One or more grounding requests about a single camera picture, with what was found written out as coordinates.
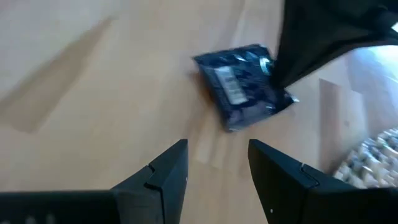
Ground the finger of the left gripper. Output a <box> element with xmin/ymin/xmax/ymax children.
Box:
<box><xmin>272</xmin><ymin>0</ymin><xmax>398</xmax><ymax>90</ymax></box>

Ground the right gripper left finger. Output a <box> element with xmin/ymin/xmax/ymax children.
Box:
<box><xmin>111</xmin><ymin>138</ymin><xmax>190</xmax><ymax>224</ymax></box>

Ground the purple foil tea packet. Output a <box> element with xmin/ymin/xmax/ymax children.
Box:
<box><xmin>192</xmin><ymin>43</ymin><xmax>300</xmax><ymax>133</ymax></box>

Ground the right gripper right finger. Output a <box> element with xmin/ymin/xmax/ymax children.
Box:
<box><xmin>247</xmin><ymin>138</ymin><xmax>353</xmax><ymax>224</ymax></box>

